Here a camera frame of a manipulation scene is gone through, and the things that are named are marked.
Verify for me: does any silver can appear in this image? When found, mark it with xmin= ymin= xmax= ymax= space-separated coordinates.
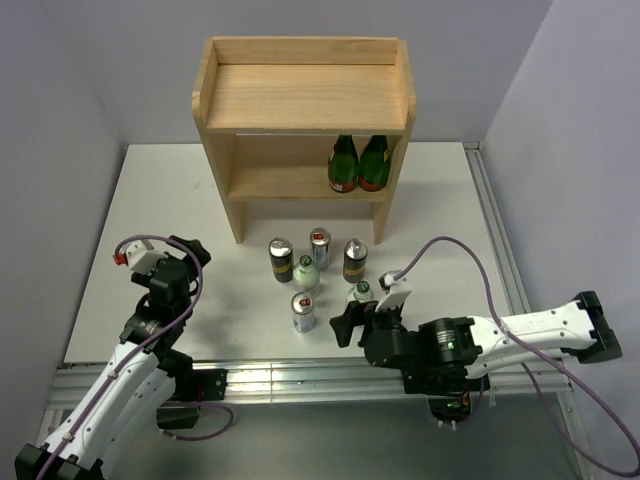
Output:
xmin=309 ymin=227 xmax=331 ymax=271
xmin=291 ymin=292 xmax=316 ymax=333

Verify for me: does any clear bottle left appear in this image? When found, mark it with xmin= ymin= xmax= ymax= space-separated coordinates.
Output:
xmin=293 ymin=255 xmax=320 ymax=295

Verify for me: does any green glass bottle left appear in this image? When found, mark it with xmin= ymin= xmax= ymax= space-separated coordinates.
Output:
xmin=328 ymin=135 xmax=358 ymax=193

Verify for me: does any silver can rear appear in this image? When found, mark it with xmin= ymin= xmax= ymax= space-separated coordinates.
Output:
xmin=309 ymin=227 xmax=331 ymax=271

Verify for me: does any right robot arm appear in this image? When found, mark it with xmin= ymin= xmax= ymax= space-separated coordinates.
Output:
xmin=330 ymin=291 xmax=622 ymax=390

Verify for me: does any green glass bottle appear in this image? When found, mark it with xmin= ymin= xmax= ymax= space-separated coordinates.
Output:
xmin=358 ymin=135 xmax=391 ymax=192
xmin=328 ymin=135 xmax=358 ymax=193

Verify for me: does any green glass bottle right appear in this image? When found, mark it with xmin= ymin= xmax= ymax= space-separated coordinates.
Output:
xmin=358 ymin=135 xmax=391 ymax=192

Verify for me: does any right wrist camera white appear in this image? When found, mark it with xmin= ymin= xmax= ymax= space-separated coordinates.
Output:
xmin=376 ymin=270 xmax=412 ymax=312

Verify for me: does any clear bottle green cap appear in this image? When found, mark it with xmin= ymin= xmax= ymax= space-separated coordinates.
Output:
xmin=346 ymin=280 xmax=375 ymax=304

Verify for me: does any black can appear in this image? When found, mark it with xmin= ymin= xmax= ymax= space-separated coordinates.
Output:
xmin=268 ymin=237 xmax=293 ymax=283
xmin=343 ymin=238 xmax=369 ymax=284

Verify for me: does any aluminium rail frame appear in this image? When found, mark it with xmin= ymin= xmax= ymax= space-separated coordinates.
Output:
xmin=22 ymin=140 xmax=599 ymax=480

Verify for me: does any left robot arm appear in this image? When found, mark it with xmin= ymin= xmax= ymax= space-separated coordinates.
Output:
xmin=14 ymin=235 xmax=211 ymax=479

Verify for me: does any wooden two-tier shelf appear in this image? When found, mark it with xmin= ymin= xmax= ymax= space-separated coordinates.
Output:
xmin=191 ymin=36 xmax=417 ymax=243

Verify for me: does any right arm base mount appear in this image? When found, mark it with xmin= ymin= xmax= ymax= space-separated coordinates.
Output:
xmin=402 ymin=372 xmax=491 ymax=427

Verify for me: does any silver can front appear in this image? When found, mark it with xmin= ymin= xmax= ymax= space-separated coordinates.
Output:
xmin=291 ymin=292 xmax=316 ymax=333

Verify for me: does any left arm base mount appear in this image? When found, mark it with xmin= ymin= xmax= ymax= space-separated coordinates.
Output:
xmin=156 ymin=369 xmax=228 ymax=431

